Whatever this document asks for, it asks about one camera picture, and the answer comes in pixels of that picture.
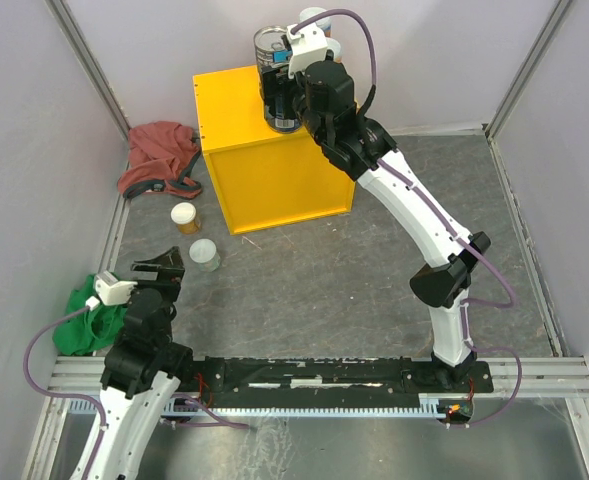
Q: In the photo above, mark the aluminium front frame rail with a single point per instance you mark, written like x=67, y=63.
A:
x=78, y=378

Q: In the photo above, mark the small orange jar white lid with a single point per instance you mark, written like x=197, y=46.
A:
x=185, y=216

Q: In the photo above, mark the yellow wooden box counter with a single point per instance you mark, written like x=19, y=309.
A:
x=262, y=178

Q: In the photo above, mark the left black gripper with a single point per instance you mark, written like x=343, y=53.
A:
x=171, y=269

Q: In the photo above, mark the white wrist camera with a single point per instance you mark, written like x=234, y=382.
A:
x=109, y=291
x=303, y=47

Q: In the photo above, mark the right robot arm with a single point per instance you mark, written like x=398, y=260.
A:
x=369, y=156

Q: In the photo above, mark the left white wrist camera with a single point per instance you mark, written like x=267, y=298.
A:
x=109, y=291

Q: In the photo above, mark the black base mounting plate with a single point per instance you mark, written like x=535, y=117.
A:
x=343, y=382

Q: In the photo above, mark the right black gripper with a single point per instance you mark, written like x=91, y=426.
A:
x=330, y=57

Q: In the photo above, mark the red crumpled cloth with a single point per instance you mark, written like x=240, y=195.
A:
x=161, y=159

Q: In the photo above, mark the light blue cable duct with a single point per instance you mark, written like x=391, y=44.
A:
x=428, y=408

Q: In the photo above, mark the aluminium corner post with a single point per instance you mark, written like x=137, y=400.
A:
x=63, y=15
x=528, y=67

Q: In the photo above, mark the blue soup can front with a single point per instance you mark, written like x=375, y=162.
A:
x=280, y=96

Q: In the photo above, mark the left aluminium corner post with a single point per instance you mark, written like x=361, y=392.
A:
x=63, y=15

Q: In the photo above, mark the orange snack can with spoon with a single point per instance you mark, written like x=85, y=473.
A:
x=334, y=50

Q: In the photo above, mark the blue soup can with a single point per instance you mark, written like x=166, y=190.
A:
x=272, y=49
x=280, y=96

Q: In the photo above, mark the green crumpled cloth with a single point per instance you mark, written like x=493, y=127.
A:
x=90, y=331

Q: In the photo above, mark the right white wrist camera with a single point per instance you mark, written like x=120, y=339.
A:
x=303, y=47

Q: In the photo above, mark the right aluminium corner post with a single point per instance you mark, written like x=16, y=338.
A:
x=528, y=67

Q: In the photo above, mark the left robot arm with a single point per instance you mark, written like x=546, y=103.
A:
x=142, y=370

